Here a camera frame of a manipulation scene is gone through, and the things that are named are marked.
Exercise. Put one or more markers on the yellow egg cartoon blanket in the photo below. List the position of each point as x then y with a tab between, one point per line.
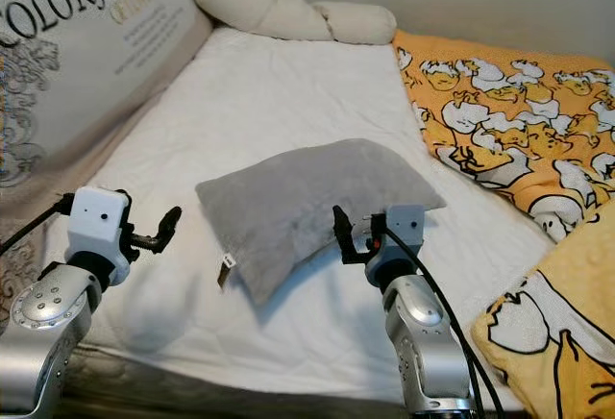
500	102

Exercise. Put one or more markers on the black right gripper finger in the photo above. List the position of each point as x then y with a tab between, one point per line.
346	236

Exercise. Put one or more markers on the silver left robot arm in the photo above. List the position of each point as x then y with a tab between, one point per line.
38	352

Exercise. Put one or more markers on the cream plush bolster cushion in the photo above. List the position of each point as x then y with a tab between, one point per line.
360	23
259	11

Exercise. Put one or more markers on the grey plush pillow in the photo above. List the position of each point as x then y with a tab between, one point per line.
307	198

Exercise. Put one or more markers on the white quilted mattress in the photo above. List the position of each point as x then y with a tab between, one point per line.
269	92

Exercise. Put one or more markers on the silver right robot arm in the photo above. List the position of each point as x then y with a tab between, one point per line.
428	342

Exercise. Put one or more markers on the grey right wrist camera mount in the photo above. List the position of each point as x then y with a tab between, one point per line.
406	227

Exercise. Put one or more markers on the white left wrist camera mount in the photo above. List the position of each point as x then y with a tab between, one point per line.
98	227

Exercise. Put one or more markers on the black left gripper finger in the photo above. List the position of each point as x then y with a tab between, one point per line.
169	229

